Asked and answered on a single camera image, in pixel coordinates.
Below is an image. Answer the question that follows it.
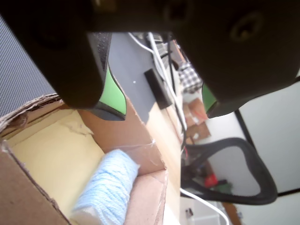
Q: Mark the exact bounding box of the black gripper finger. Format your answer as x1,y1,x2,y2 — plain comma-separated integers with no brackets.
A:
164,0,300,119

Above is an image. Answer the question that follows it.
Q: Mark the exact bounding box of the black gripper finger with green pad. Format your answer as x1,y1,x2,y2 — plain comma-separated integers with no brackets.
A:
0,0,128,122

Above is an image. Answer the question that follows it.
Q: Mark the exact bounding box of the light blue yarn-wrapped block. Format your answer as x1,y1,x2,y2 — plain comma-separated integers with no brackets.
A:
70,149,141,225

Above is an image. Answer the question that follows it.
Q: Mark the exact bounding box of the black rectangular block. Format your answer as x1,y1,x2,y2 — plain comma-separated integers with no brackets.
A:
143,68,172,110

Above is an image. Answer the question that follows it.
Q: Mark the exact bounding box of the yellow paper box liner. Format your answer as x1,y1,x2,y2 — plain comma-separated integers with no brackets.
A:
6,110,106,220

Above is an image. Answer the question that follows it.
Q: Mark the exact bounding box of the open brown cardboard box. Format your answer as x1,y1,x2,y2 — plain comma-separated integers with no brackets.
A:
0,93,170,225

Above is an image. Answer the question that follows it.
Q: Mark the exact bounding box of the black white checkered cloth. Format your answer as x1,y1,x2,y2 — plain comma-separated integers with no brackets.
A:
177,61,203,95

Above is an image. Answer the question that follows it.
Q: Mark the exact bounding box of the small brown cardboard carton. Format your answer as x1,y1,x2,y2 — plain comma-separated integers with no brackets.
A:
182,97,211,142

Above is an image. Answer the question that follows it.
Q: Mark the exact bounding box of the black mesh office chair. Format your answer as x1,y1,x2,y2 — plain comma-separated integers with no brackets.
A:
180,137,278,207

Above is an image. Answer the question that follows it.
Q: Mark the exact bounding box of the red plastic item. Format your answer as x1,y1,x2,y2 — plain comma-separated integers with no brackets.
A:
203,172,219,188

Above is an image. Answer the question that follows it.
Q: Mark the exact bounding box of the thin black cable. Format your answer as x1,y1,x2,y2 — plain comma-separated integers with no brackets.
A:
166,32,188,152

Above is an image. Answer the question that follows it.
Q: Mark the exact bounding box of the thick white cable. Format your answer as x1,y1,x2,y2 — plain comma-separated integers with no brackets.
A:
128,32,187,132

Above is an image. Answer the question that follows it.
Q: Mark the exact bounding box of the white panel black frame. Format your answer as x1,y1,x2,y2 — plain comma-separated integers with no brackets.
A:
206,76,300,198

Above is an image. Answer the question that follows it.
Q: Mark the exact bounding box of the white cable with loop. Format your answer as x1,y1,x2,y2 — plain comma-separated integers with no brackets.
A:
180,188,232,225

